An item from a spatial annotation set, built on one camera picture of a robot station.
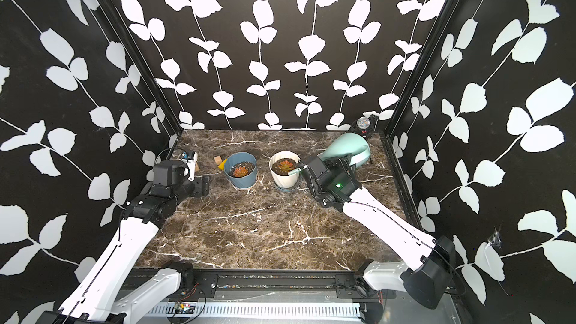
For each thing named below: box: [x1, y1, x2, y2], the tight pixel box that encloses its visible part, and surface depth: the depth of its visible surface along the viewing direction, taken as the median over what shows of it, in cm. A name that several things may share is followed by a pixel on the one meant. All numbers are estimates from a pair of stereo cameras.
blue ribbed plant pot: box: [223, 152, 258, 189], surface depth 97 cm
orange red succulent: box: [233, 166, 249, 177], surface depth 95 cm
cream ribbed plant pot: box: [269, 150, 301, 189], surface depth 97 cm
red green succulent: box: [277, 159, 294, 172], surface depth 97 cm
